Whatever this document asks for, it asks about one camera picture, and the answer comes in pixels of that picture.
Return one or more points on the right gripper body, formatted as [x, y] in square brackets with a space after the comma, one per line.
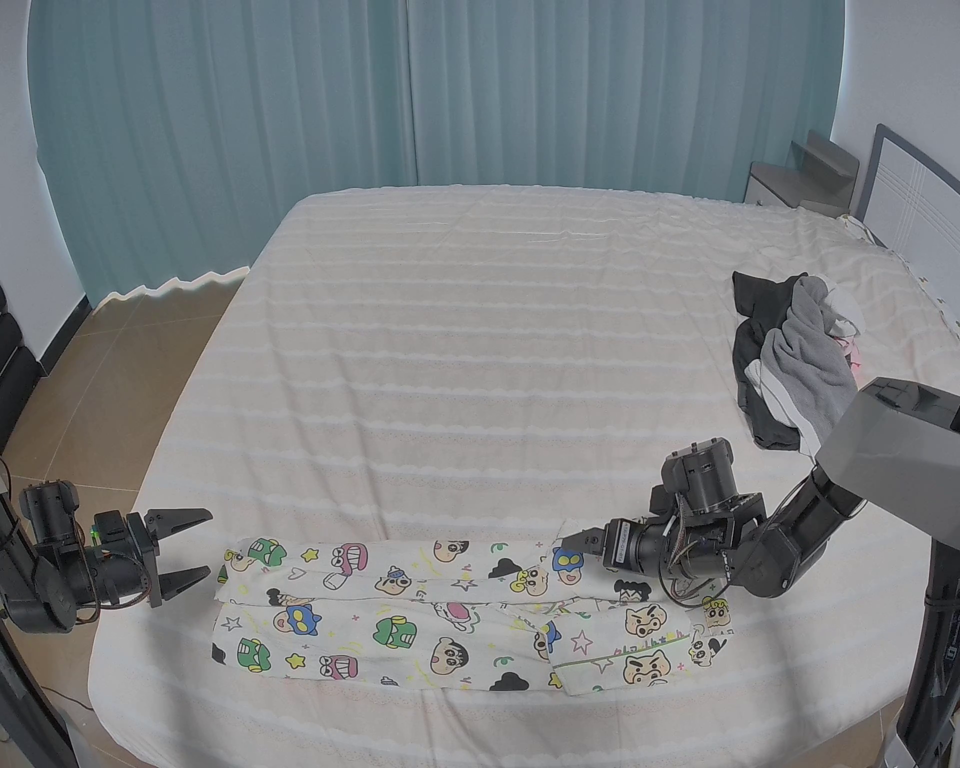
[641, 546]

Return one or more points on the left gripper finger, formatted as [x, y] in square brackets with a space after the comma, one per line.
[176, 521]
[180, 581]

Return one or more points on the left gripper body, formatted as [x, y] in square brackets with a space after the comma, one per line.
[127, 574]

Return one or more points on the white printed pyjama top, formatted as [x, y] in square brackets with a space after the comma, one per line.
[420, 622]

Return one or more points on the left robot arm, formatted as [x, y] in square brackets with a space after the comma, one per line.
[52, 585]

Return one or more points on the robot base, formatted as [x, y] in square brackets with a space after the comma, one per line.
[889, 751]

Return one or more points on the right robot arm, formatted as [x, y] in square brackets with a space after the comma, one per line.
[795, 540]

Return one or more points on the pile of clothes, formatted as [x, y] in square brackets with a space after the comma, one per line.
[802, 367]

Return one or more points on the bed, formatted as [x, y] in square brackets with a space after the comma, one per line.
[487, 337]

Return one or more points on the dark chest of drawers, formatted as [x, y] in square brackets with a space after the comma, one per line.
[15, 360]

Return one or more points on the blue-green curtain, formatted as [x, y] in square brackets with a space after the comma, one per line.
[600, 90]
[225, 135]

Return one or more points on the grey bedside table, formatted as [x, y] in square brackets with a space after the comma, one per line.
[799, 184]

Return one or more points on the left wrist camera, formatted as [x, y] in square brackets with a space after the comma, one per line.
[111, 527]

